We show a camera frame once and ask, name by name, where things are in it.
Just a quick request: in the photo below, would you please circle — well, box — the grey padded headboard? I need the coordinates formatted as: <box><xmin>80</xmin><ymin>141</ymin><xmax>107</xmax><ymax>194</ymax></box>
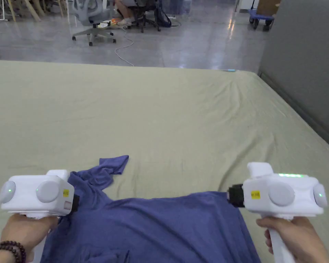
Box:
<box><xmin>258</xmin><ymin>0</ymin><xmax>329</xmax><ymax>154</ymax></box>

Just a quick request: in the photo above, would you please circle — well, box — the bed with pale green sheet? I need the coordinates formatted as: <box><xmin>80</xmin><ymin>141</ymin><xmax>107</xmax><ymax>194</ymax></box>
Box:
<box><xmin>0</xmin><ymin>60</ymin><xmax>329</xmax><ymax>263</ymax></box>

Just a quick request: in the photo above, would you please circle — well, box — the person's right hand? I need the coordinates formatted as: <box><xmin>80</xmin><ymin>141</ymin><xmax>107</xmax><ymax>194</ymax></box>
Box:
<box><xmin>256</xmin><ymin>216</ymin><xmax>329</xmax><ymax>263</ymax></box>

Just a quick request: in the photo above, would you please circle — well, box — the person's left forearm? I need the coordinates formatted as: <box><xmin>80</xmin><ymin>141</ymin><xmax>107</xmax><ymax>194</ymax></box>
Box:
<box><xmin>0</xmin><ymin>240</ymin><xmax>26</xmax><ymax>263</ymax></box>

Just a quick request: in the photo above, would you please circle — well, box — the dark blue shirt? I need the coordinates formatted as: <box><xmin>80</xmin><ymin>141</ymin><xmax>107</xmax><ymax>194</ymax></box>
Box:
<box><xmin>40</xmin><ymin>155</ymin><xmax>261</xmax><ymax>263</ymax></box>

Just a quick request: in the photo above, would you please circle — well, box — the grey office chair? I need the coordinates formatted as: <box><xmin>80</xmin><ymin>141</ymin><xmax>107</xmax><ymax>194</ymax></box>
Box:
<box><xmin>72</xmin><ymin>0</ymin><xmax>117</xmax><ymax>47</ymax></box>

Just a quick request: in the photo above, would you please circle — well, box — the white floor cable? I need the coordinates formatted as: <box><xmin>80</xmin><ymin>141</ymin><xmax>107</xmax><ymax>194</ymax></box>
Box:
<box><xmin>114</xmin><ymin>26</ymin><xmax>135</xmax><ymax>67</ymax></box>

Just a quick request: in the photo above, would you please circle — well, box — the black office chair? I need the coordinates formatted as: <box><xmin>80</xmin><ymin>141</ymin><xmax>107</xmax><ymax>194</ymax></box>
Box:
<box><xmin>130</xmin><ymin>0</ymin><xmax>172</xmax><ymax>33</ymax></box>

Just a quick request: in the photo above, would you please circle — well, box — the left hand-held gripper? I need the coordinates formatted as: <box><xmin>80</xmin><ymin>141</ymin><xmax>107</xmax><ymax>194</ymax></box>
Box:
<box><xmin>0</xmin><ymin>170</ymin><xmax>80</xmax><ymax>263</ymax></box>

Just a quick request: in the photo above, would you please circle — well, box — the blue platform trolley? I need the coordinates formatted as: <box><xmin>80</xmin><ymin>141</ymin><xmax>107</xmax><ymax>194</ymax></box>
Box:
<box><xmin>247</xmin><ymin>0</ymin><xmax>282</xmax><ymax>32</ymax></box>

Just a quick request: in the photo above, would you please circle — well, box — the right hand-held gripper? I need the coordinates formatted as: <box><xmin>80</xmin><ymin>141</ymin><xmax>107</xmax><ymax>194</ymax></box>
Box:
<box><xmin>227</xmin><ymin>162</ymin><xmax>328</xmax><ymax>263</ymax></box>

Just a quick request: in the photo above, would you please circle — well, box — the wooden easel frame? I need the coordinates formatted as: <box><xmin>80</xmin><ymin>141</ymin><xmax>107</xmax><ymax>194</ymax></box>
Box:
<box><xmin>5</xmin><ymin>0</ymin><xmax>65</xmax><ymax>22</ymax></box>

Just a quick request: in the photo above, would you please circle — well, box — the person's left hand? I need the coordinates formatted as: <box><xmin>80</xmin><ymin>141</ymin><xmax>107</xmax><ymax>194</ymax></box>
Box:
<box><xmin>0</xmin><ymin>213</ymin><xmax>59</xmax><ymax>263</ymax></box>

